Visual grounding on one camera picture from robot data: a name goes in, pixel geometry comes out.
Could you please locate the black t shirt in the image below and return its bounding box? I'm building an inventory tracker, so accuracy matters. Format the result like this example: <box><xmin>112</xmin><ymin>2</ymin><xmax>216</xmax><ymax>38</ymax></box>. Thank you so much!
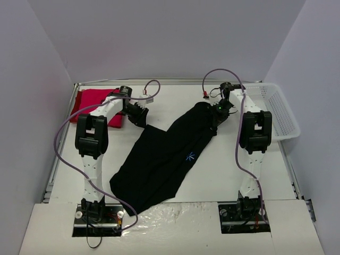
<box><xmin>109</xmin><ymin>102</ymin><xmax>217</xmax><ymax>216</ymax></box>

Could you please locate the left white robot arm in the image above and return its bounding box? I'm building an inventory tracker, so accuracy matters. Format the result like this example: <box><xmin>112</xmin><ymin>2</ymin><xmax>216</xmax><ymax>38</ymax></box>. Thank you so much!
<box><xmin>75</xmin><ymin>86</ymin><xmax>149</xmax><ymax>222</ymax></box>

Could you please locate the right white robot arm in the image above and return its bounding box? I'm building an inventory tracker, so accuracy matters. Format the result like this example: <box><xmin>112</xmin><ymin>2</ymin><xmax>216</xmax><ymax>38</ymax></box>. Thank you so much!
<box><xmin>209</xmin><ymin>82</ymin><xmax>272</xmax><ymax>219</ymax></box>

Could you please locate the folded red t shirt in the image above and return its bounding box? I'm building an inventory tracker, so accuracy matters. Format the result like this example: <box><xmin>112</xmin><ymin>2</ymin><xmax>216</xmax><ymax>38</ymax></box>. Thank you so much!
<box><xmin>69</xmin><ymin>89</ymin><xmax>127</xmax><ymax>130</ymax></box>

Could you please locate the white plastic basket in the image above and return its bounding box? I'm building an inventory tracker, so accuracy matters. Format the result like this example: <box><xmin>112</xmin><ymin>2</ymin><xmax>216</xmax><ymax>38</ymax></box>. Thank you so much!
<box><xmin>244</xmin><ymin>82</ymin><xmax>301</xmax><ymax>141</ymax></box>

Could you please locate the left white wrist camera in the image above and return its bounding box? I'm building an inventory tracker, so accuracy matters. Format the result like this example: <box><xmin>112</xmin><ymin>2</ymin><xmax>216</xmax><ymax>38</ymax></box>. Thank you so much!
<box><xmin>134</xmin><ymin>89</ymin><xmax>154</xmax><ymax>109</ymax></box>

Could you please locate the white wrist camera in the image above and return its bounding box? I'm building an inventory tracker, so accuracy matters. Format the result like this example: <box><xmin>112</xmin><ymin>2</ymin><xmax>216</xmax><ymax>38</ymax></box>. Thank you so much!
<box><xmin>134</xmin><ymin>89</ymin><xmax>154</xmax><ymax>109</ymax></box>
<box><xmin>203</xmin><ymin>89</ymin><xmax>221</xmax><ymax>106</ymax></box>

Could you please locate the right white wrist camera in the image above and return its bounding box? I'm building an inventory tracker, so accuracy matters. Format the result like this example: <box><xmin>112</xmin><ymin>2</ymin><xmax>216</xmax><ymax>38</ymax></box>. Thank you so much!
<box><xmin>203</xmin><ymin>89</ymin><xmax>221</xmax><ymax>106</ymax></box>

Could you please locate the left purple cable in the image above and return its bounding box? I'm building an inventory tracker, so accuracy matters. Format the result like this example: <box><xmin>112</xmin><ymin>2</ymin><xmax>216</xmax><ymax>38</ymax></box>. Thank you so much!
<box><xmin>54</xmin><ymin>80</ymin><xmax>162</xmax><ymax>232</ymax></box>

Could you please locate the purple cable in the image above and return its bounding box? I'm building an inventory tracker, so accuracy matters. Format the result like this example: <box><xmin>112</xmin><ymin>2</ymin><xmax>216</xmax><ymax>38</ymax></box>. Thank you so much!
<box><xmin>202</xmin><ymin>68</ymin><xmax>268</xmax><ymax>223</ymax></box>
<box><xmin>54</xmin><ymin>80</ymin><xmax>162</xmax><ymax>232</ymax></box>

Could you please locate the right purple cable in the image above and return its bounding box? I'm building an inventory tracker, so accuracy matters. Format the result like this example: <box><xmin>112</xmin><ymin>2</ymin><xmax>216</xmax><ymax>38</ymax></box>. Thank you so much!
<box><xmin>202</xmin><ymin>68</ymin><xmax>268</xmax><ymax>223</ymax></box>

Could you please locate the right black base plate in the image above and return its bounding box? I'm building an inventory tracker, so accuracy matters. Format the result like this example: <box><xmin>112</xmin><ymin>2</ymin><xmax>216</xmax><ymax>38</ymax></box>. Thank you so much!
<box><xmin>218</xmin><ymin>202</ymin><xmax>270</xmax><ymax>234</ymax></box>

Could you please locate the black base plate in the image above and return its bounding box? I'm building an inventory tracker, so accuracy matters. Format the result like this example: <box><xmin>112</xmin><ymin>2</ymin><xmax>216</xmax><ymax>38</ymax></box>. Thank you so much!
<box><xmin>72</xmin><ymin>204</ymin><xmax>124</xmax><ymax>237</ymax></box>
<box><xmin>218</xmin><ymin>202</ymin><xmax>270</xmax><ymax>234</ymax></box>

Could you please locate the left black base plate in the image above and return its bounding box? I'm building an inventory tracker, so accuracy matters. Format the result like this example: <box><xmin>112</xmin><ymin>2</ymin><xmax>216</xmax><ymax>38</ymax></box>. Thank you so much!
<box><xmin>72</xmin><ymin>204</ymin><xmax>124</xmax><ymax>237</ymax></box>

